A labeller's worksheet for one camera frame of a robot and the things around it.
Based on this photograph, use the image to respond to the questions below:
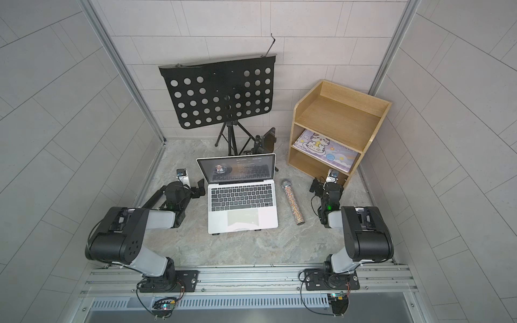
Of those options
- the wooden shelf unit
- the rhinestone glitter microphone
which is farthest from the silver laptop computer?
the wooden shelf unit

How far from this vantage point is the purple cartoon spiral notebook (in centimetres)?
88

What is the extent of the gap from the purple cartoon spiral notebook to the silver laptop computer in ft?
0.66

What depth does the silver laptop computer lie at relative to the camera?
0.84 metres

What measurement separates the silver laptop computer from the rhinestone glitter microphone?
0.26 feet

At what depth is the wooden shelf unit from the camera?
801mm

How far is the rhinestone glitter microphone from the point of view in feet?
2.81

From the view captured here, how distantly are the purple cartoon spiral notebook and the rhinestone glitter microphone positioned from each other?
177 mm

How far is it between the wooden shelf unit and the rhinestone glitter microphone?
171mm

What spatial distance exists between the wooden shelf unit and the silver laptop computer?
24 cm

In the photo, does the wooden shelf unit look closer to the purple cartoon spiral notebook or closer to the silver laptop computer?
the purple cartoon spiral notebook
